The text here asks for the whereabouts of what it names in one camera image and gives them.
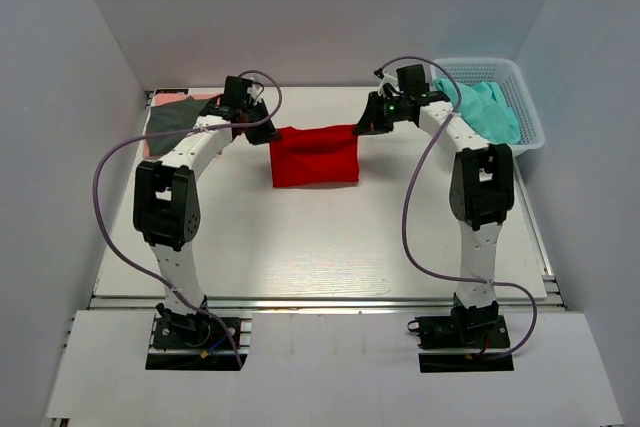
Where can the white plastic basket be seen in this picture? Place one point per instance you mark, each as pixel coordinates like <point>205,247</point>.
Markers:
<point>504,72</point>

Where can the teal t-shirt in basket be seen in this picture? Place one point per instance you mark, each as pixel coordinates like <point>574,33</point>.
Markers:
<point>485,109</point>

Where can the folded pink t-shirt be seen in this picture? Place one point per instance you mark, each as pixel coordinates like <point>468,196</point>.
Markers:
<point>170,96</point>

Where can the folded grey t-shirt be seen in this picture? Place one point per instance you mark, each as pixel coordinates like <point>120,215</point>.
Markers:
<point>167,127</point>

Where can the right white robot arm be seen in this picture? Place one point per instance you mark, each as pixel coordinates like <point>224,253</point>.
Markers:
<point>481,191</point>

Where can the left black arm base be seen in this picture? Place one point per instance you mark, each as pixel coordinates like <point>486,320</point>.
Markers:
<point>196,343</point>

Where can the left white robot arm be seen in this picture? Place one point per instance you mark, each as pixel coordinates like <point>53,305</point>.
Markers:
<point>182,138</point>

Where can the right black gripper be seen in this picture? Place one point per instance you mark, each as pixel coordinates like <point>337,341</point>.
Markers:
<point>372,122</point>

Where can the red t-shirt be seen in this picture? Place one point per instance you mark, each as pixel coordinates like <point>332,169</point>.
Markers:
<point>303,157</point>

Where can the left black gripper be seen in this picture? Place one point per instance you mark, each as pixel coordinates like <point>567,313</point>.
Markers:
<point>266,135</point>

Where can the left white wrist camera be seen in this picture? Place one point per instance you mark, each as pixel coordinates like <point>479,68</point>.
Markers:
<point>255,90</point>

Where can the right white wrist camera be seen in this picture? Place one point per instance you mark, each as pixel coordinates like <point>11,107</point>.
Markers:
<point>388,86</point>

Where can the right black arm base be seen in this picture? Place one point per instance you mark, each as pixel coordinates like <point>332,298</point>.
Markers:
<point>474,340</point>

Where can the aluminium table rail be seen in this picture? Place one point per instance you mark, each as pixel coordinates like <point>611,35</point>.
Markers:
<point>105,303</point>

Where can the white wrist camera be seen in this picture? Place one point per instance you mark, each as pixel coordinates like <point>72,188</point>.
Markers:
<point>255,90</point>
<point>388,86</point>

